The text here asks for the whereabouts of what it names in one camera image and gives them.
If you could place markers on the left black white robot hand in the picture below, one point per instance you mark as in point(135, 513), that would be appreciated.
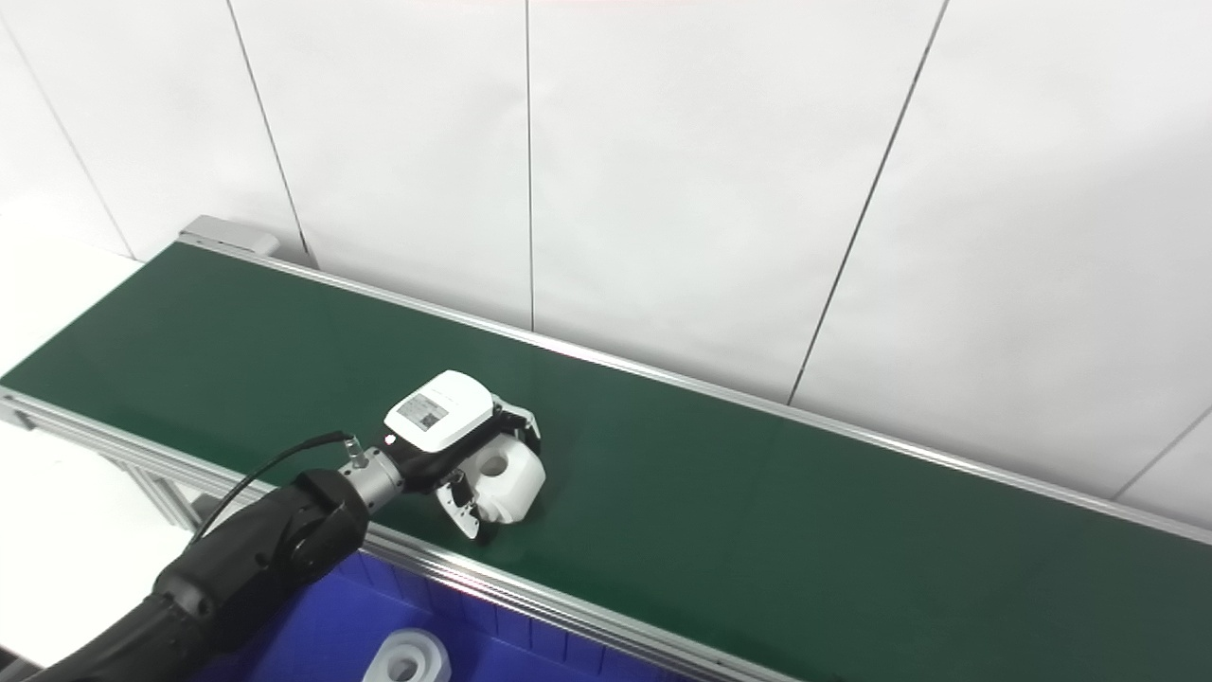
point(440, 412)

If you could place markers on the white cylindrical plastic part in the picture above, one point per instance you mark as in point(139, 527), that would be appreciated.
point(516, 485)
point(407, 655)

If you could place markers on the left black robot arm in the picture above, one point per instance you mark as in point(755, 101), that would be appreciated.
point(265, 549)

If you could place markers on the green conveyor belt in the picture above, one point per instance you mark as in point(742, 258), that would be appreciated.
point(568, 618)
point(757, 530)

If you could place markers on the blue plastic bin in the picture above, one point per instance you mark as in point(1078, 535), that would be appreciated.
point(322, 625)

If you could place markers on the grey conveyor end cover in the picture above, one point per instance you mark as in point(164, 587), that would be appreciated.
point(227, 235)

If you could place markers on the aluminium conveyor support leg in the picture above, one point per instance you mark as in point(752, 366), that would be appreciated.
point(161, 488)

